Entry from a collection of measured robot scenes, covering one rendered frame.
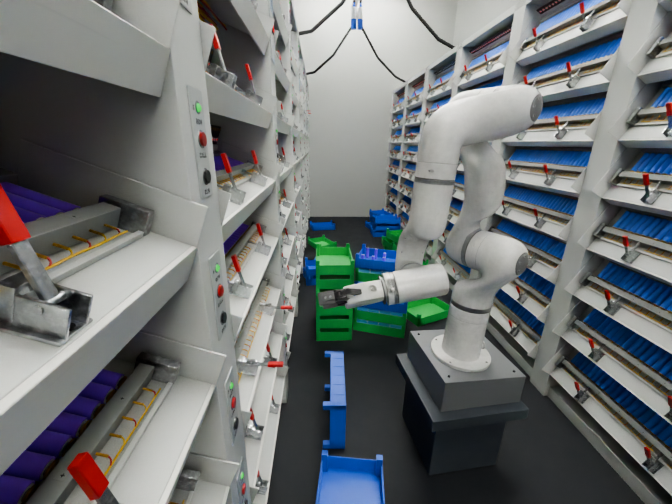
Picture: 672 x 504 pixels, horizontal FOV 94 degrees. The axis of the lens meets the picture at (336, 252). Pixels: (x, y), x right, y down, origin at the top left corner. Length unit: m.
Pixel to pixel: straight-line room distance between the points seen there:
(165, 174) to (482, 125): 0.63
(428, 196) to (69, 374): 0.66
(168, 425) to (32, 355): 0.23
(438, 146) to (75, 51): 0.61
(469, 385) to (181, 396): 0.83
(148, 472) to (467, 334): 0.88
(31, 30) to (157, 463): 0.36
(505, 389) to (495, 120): 0.79
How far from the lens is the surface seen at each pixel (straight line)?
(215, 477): 0.62
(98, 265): 0.33
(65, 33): 0.28
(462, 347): 1.10
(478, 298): 1.02
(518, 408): 1.22
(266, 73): 1.08
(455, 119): 0.75
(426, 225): 0.75
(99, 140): 0.42
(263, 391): 1.04
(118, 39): 0.32
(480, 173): 0.89
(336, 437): 1.30
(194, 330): 0.45
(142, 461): 0.42
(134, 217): 0.39
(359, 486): 1.26
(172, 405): 0.46
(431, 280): 0.80
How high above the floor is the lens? 1.05
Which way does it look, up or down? 19 degrees down
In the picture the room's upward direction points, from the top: 1 degrees clockwise
